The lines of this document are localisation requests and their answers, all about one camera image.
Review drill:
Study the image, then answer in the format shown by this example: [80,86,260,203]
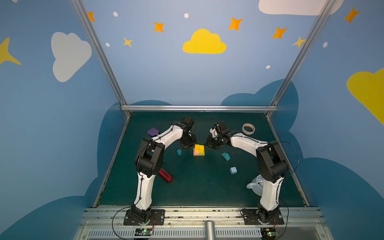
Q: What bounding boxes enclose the teal house-shaped block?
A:
[222,153,231,161]

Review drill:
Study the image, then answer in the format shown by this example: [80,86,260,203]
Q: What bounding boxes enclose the light blue cube block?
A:
[230,167,237,174]

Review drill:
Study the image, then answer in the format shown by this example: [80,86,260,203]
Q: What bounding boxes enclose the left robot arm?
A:
[130,117,197,224]

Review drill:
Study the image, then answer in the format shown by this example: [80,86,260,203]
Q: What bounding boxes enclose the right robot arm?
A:
[205,129,289,218]

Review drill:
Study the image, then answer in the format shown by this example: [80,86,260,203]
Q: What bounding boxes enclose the white tape roll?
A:
[242,123,256,135]

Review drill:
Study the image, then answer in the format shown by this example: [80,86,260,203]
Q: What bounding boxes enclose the light blue mug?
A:
[246,175,264,197]

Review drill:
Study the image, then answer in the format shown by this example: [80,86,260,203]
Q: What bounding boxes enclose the right circuit board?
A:
[260,228,278,240]

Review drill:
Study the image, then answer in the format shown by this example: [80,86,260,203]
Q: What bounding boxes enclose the circuit board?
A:
[260,228,278,240]
[134,228,154,238]

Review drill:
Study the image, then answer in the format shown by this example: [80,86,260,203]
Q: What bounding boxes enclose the left circuit board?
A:
[134,228,154,238]

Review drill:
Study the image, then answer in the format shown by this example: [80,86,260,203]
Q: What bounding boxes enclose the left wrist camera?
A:
[181,117,195,132]

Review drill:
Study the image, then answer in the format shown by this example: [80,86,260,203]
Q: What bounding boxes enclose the aluminium cage frame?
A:
[72,1,336,118]

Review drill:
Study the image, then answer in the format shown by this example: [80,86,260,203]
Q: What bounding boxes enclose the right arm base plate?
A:
[240,209,285,225]

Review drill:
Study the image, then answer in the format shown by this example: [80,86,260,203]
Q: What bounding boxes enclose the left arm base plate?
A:
[123,210,165,226]

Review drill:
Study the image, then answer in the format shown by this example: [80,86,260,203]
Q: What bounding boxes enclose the grey camera pole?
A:
[205,221,216,240]

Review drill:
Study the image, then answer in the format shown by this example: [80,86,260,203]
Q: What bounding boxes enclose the aluminium front rail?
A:
[74,206,333,240]

